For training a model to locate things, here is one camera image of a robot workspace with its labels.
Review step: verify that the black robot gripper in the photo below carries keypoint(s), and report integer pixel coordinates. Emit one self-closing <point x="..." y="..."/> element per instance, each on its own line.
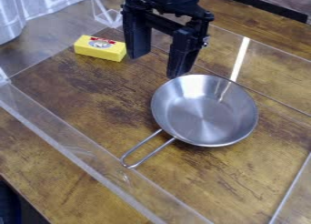
<point x="143" y="14"/>

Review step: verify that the yellow butter box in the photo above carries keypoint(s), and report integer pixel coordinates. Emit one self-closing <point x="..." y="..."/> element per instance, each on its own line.
<point x="100" y="47"/>

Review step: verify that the silver metal pan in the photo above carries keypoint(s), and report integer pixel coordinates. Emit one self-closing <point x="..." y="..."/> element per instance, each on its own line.
<point x="204" y="110"/>

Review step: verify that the white patterned curtain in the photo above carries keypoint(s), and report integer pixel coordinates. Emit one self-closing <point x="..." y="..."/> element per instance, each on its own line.
<point x="17" y="11"/>

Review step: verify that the clear acrylic enclosure wall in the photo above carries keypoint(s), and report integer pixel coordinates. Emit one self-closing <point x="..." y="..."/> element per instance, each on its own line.
<point x="80" y="151"/>

